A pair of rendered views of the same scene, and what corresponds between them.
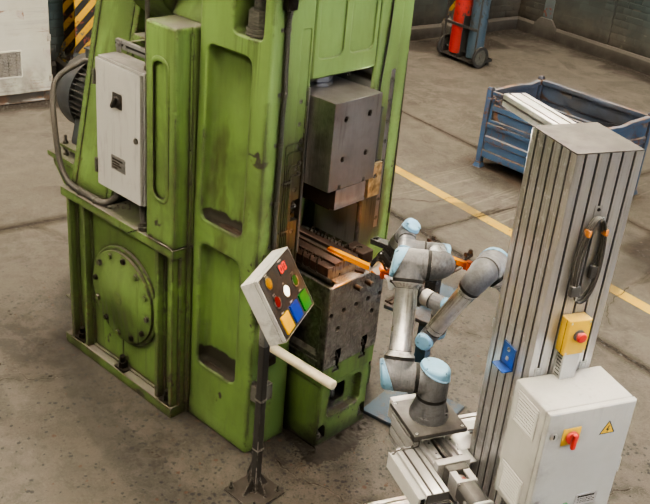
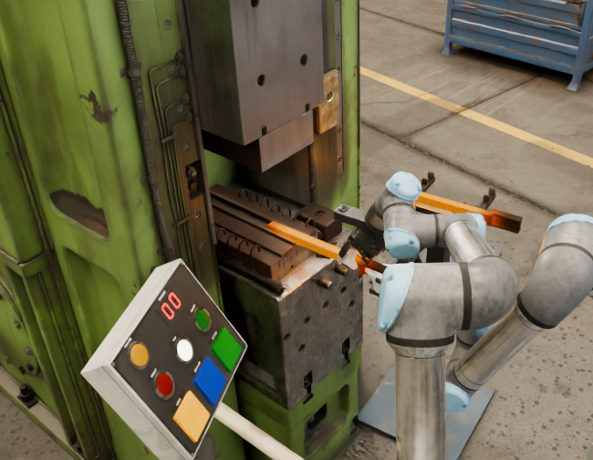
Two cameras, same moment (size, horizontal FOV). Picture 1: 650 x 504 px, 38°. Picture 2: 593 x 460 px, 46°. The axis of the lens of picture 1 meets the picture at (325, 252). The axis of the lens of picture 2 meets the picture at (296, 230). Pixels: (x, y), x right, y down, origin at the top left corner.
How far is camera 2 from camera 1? 2.38 m
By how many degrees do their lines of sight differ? 8
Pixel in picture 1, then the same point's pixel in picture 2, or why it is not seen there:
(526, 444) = not seen: outside the picture
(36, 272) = not seen: outside the picture
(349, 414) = (338, 439)
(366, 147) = (304, 51)
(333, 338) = (296, 363)
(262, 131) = (88, 48)
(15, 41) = not seen: outside the picture
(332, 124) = (227, 15)
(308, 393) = (274, 433)
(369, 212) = (328, 153)
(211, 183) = (53, 151)
